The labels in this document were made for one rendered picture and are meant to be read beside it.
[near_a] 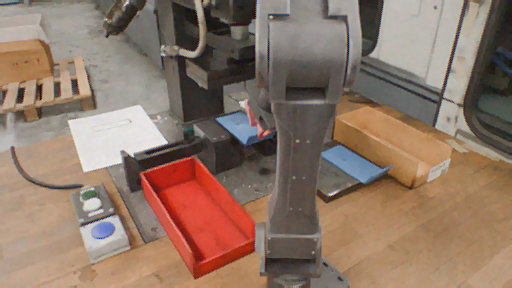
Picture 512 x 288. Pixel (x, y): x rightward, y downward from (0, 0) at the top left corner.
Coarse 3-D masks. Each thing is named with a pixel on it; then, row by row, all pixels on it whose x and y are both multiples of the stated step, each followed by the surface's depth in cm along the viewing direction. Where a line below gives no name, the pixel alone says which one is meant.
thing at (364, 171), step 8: (328, 152) 87; (336, 152) 87; (344, 152) 87; (352, 152) 87; (328, 160) 84; (336, 160) 84; (352, 160) 84; (360, 160) 84; (344, 168) 81; (352, 168) 81; (360, 168) 81; (368, 168) 81; (376, 168) 81; (384, 168) 77; (360, 176) 79; (368, 176) 79; (376, 176) 78
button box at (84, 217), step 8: (16, 160) 87; (24, 176) 81; (40, 184) 79; (48, 184) 79; (72, 184) 78; (80, 184) 78; (72, 192) 73; (80, 192) 73; (96, 192) 72; (104, 192) 73; (72, 200) 71; (80, 200) 71; (104, 200) 71; (80, 208) 69; (104, 208) 69; (112, 208) 69; (80, 216) 67; (88, 216) 67; (96, 216) 67; (104, 216) 67; (80, 224) 65; (88, 224) 66
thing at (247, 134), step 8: (240, 112) 90; (216, 120) 87; (224, 120) 87; (232, 120) 87; (240, 120) 87; (248, 120) 87; (232, 128) 83; (240, 128) 83; (248, 128) 83; (256, 128) 84; (240, 136) 80; (248, 136) 75; (256, 136) 77; (272, 136) 81; (248, 144) 78
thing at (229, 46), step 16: (192, 32) 87; (208, 32) 80; (224, 32) 83; (240, 32) 75; (224, 48) 76; (240, 48) 71; (192, 64) 76; (208, 64) 75; (224, 64) 75; (240, 64) 75; (208, 80) 72; (224, 80) 74; (240, 80) 76
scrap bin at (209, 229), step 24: (168, 168) 76; (192, 168) 80; (144, 192) 75; (168, 192) 77; (192, 192) 77; (216, 192) 72; (168, 216) 63; (192, 216) 71; (216, 216) 71; (240, 216) 65; (192, 240) 65; (216, 240) 65; (240, 240) 65; (192, 264) 57; (216, 264) 60
